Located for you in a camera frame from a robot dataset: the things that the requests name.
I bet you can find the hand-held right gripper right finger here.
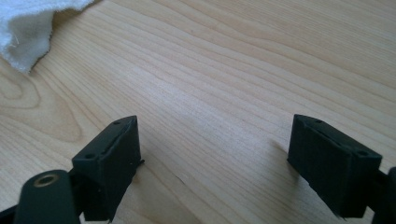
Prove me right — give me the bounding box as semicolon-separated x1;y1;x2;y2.
286;113;384;219

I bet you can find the white cloth with colourful stitching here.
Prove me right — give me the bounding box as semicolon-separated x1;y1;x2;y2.
0;0;96;74

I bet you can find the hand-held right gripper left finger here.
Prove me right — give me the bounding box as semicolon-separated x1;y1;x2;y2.
71;115;142;223

